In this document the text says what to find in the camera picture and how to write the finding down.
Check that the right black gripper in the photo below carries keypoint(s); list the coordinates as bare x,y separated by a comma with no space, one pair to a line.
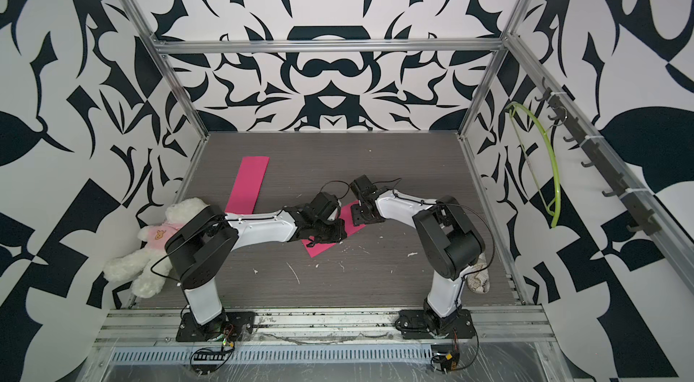
356,216

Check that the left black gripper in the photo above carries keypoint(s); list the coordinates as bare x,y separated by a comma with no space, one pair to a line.
341,233

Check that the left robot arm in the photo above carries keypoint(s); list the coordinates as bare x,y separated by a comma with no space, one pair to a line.
200,248

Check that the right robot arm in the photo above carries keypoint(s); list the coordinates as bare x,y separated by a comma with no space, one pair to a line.
450,241

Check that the patterned cream pouch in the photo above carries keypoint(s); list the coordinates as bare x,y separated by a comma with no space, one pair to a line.
479,281

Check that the right small electronics board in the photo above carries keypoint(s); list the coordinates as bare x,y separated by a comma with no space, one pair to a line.
445,362

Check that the white teddy bear pink shirt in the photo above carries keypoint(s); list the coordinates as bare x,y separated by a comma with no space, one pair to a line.
149,266

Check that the green hoop hanger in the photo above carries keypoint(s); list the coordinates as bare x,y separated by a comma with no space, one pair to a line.
539,158

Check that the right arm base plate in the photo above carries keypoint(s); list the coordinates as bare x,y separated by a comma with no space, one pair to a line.
426,324

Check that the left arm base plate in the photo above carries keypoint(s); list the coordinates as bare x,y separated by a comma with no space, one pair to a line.
227,326

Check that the black wall hook rail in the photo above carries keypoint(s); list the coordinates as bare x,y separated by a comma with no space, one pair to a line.
601,157

